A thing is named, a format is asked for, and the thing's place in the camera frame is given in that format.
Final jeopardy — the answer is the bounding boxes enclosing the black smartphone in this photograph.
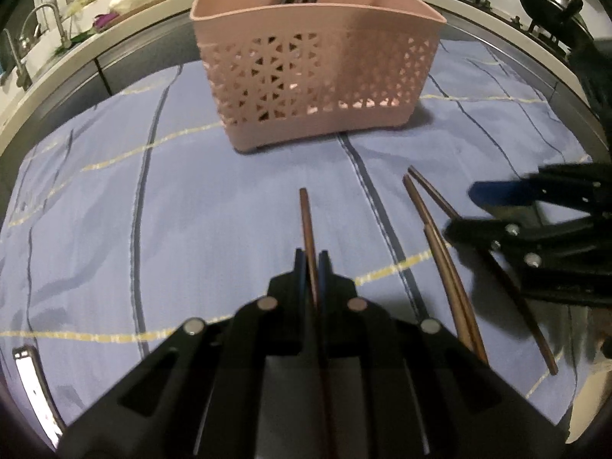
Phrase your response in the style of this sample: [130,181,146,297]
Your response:
[11,345,68,443]

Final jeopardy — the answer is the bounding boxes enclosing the curved metal faucet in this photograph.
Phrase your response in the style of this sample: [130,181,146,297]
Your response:
[21,2,73,49]

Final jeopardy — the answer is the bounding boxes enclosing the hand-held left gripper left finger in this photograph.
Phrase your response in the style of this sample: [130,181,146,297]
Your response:
[57,249,327,459]

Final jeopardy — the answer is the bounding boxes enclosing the pink plastic utensil basket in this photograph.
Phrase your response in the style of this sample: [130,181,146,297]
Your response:
[190,0,448,155]

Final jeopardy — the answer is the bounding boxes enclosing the blue striped cloth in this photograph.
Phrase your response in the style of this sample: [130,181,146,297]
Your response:
[0,41,596,443]

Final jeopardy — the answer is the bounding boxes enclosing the kitchen counter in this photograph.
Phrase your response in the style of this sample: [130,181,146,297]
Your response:
[0,0,612,166]

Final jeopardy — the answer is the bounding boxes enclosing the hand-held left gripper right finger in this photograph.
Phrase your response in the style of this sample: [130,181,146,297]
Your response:
[318,250,568,459]

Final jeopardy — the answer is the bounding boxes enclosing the black wok with lid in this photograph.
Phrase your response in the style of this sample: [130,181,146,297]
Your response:
[517,0,592,54]

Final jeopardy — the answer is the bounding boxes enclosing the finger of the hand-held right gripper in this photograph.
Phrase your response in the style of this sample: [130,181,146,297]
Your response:
[444,217,612,309]
[467,161,612,212]

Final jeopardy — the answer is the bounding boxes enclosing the dark brown chopstick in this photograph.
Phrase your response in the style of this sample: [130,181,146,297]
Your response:
[423,226,475,353]

